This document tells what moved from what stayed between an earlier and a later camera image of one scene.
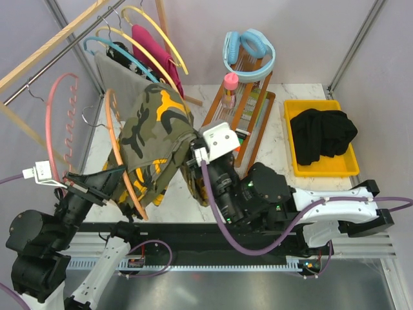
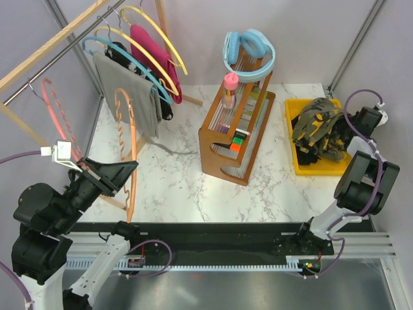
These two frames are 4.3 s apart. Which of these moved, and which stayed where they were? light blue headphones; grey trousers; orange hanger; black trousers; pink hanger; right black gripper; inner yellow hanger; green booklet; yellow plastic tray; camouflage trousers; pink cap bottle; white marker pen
Moved: right black gripper; camouflage trousers; orange hanger; pink hanger
Stayed: white marker pen; black trousers; inner yellow hanger; grey trousers; yellow plastic tray; green booklet; pink cap bottle; light blue headphones
